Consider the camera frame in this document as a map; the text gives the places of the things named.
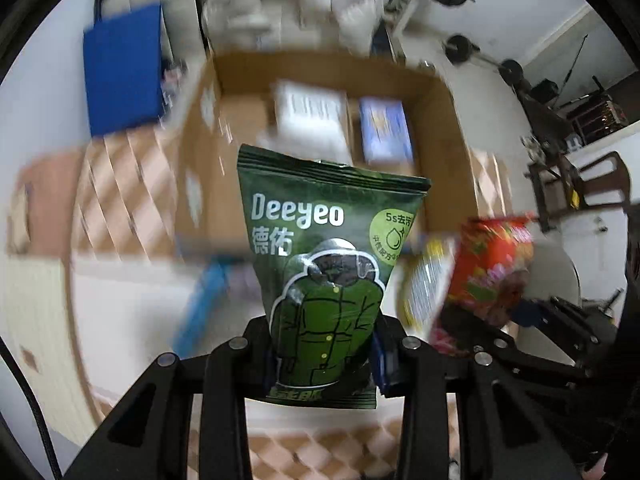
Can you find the red snack pack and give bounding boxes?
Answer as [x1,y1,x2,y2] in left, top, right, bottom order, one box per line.
[397,212,535,356]

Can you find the green Deeyeo wipes pack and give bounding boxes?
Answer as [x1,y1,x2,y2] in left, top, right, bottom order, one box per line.
[236,144,432,408]

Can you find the blue flat plastic pack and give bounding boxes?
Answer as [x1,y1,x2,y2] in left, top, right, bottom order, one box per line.
[172,258,231,359]

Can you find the grey round chair seat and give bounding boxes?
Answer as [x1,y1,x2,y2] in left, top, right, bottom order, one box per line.
[515,240,582,365]

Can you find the checkered tablecloth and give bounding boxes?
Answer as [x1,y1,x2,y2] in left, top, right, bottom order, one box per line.
[6,129,511,480]

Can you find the dark wooden chair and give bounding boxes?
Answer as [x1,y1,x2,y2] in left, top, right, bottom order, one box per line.
[525,152,631,234]

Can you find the light blue tissue pack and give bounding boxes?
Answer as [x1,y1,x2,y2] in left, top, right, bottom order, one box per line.
[359,96,413,164]

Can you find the brown cardboard box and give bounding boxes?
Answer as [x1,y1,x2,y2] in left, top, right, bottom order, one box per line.
[174,51,482,261]

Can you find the white pillow pack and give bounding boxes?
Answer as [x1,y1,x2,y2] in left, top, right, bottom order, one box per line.
[257,80,352,166]

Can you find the blue folded mat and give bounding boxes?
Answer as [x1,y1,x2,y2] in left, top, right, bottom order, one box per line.
[82,2,163,136]

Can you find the barbell on rack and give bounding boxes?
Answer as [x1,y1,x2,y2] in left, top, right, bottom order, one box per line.
[386,0,524,89]

